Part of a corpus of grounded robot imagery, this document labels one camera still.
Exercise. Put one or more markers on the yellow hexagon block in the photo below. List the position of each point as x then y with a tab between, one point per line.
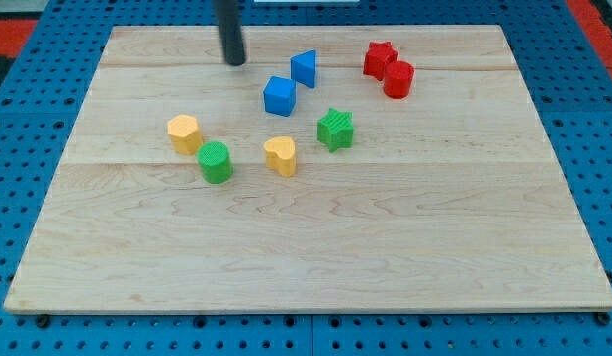
185	134

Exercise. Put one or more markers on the green star block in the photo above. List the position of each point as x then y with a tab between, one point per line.
335	130

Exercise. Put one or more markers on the red cylinder block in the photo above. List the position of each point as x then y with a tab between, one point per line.
398	77

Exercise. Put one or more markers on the light wooden board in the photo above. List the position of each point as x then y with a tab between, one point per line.
451	200

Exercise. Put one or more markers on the blue triangle block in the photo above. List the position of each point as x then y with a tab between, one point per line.
303	68

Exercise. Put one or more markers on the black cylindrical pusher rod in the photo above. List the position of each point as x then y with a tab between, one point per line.
230	31

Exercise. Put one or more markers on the red star block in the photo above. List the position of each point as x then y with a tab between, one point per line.
377	58

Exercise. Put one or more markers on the yellow heart block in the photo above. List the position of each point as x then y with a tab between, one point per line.
280	155

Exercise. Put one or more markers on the blue cube block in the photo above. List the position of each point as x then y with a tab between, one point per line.
279	96

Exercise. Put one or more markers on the green cylinder block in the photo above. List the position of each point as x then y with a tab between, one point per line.
214	160

